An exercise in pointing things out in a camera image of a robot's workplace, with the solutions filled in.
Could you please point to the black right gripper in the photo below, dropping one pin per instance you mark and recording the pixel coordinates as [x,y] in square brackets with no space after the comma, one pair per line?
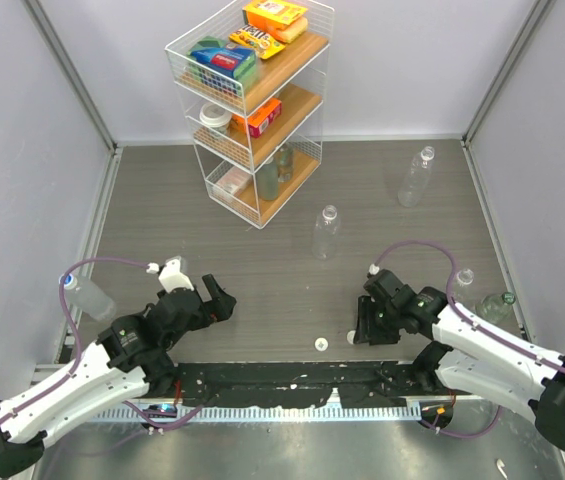
[366,333]

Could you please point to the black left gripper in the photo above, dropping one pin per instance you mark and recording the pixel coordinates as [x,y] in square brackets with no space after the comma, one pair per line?
[222,306]

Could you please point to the clear plastic bottle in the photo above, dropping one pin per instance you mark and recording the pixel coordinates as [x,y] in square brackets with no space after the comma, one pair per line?
[462,289]
[325,233]
[417,178]

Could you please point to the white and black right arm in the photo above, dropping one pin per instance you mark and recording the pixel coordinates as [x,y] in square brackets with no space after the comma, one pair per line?
[465,352]

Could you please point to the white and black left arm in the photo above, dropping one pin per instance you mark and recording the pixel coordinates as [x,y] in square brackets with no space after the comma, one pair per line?
[130,359]

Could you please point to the white bottle cap, upturned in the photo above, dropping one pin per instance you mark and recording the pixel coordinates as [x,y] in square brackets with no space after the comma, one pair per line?
[321,344]

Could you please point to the green glass bottle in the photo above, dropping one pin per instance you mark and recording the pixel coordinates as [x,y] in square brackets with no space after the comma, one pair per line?
[496,308]

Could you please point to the clear bottle with blue cap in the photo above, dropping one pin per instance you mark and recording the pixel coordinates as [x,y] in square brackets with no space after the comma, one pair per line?
[83,293]

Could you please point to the white box, bottom shelf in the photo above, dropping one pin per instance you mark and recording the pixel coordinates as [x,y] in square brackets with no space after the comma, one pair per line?
[231,184]

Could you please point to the glass jar, bottom shelf front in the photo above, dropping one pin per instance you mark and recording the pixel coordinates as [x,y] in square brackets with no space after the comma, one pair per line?
[267,180]

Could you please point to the glass jar, shelf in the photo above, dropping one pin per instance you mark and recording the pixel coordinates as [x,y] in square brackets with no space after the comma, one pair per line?
[284,159]
[267,180]

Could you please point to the glass jar, bottom shelf back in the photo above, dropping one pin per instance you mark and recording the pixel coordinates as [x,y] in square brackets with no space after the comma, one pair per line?
[284,159]

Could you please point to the orange box, middle shelf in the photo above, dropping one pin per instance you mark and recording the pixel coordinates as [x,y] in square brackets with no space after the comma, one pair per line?
[258,122]

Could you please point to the white lidded paper cup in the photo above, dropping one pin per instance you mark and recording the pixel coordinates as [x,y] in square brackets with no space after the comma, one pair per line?
[216,118]

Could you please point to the green and blue box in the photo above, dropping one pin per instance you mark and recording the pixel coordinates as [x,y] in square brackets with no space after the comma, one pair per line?
[225,66]

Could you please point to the yellow candy bag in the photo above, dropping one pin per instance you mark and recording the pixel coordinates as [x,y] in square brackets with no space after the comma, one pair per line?
[264,44]

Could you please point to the yellow sponge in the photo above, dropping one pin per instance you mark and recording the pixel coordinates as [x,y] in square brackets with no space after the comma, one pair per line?
[291,32]

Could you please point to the orange snack box, top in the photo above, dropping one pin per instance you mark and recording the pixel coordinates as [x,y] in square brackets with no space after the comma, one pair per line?
[275,14]

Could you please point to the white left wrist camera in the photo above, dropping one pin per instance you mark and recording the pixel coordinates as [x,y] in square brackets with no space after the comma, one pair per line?
[172,275]

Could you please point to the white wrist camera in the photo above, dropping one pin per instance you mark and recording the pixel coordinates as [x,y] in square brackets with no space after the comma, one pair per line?
[172,275]
[373,269]

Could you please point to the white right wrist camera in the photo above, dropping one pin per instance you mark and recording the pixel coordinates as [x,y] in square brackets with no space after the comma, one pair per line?
[373,269]

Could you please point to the white slotted cable duct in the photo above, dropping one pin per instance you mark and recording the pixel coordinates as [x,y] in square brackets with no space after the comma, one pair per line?
[330,412]

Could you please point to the white wire shelf rack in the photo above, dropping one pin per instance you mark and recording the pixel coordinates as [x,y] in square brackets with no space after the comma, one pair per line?
[297,77]

